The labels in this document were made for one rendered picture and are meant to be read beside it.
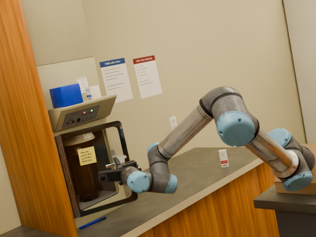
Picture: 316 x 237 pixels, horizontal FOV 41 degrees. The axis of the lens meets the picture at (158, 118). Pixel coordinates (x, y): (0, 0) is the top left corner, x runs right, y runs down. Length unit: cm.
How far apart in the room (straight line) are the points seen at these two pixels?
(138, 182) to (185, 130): 26
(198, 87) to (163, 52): 44
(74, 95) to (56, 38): 29
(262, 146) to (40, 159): 98
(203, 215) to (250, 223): 44
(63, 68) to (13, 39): 27
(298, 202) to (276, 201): 10
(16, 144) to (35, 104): 32
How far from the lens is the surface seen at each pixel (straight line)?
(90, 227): 202
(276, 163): 160
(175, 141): 160
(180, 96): 315
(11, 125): 211
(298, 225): 196
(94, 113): 202
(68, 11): 210
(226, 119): 136
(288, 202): 186
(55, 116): 191
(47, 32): 202
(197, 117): 153
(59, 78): 200
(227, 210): 241
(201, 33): 344
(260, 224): 269
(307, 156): 189
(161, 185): 159
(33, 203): 216
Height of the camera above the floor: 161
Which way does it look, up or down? 7 degrees down
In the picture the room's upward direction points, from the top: 12 degrees counter-clockwise
